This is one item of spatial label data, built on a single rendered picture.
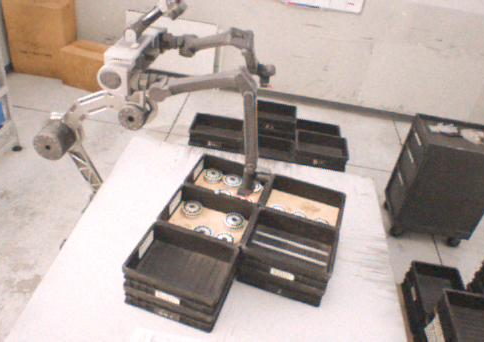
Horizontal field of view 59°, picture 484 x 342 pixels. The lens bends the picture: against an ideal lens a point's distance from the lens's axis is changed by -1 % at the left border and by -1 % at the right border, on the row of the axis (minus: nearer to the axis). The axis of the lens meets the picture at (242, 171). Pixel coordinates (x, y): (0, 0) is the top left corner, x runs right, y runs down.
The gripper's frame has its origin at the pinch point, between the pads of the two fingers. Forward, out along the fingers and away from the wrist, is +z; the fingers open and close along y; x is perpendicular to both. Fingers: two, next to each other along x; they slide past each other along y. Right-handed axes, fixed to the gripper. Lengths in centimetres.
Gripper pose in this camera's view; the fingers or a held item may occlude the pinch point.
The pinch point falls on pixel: (244, 200)
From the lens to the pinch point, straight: 219.4
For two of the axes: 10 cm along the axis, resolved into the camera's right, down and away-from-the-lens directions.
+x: -9.2, -3.3, 2.3
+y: 3.7, -5.1, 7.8
